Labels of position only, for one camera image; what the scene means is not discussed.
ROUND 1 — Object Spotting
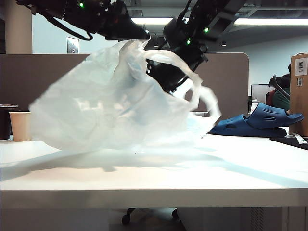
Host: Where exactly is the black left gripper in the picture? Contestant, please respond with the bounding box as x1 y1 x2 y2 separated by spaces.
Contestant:
96 0 151 41

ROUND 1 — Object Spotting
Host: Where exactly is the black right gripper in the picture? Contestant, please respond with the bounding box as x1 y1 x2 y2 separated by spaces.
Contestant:
145 18 209 95

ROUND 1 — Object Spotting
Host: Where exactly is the white printed plastic bag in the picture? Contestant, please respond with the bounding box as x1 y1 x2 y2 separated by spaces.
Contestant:
28 39 222 154

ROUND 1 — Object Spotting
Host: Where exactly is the flat blue rubber slipper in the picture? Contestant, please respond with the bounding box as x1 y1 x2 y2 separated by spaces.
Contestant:
209 114 287 138

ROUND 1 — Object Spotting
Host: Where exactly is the black computer monitor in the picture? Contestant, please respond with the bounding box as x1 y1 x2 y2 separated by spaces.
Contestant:
250 84 275 104

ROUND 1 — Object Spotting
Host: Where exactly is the tilted blue rubber slipper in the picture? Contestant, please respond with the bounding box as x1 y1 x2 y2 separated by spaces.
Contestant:
246 102 304 130

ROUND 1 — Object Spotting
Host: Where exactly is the long ceiling light strip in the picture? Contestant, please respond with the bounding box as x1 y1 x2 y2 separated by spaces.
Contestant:
134 17 308 26

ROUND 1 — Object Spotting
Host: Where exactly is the black angled bar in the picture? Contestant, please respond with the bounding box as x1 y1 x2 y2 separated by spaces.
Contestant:
268 75 291 101

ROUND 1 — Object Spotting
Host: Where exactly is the person in green shirt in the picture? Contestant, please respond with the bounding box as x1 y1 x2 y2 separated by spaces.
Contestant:
266 64 292 116

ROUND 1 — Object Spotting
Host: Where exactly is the brown desk partition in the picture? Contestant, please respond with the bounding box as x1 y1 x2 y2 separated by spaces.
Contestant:
0 52 249 140

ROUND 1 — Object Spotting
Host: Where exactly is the brown cardboard box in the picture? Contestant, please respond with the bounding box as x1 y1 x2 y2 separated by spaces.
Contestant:
289 53 308 135

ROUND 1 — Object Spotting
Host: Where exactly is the black flat mat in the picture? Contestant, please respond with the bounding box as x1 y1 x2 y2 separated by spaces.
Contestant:
269 134 308 151

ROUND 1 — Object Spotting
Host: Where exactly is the beige paper cup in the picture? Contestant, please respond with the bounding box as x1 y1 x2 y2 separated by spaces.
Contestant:
9 111 32 142

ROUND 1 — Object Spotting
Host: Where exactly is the metal wall plate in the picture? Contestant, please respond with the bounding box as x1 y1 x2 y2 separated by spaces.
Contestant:
66 37 80 54

